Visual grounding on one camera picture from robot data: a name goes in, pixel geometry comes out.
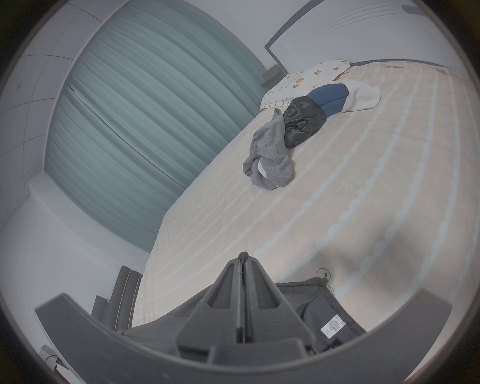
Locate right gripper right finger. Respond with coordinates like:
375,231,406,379
245,252,316,346

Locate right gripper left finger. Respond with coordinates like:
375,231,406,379
175,252,245,352

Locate black T-shirt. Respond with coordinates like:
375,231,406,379
122,268,367,355

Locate bed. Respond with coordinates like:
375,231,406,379
133,0,480,339

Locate grey garment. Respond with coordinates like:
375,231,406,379
242,109,295,191

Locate blue-green curtain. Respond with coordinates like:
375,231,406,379
68,7,269,189
44,83,187,253

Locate shiny black garment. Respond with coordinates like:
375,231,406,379
282,95,327,149

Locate dark blue garment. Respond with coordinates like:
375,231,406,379
305,83,350,118

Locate grey bedside table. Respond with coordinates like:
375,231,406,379
261,64,284,89

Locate white garment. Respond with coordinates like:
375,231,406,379
339,79,382,113

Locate white printed pillow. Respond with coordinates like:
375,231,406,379
259,59,352,112

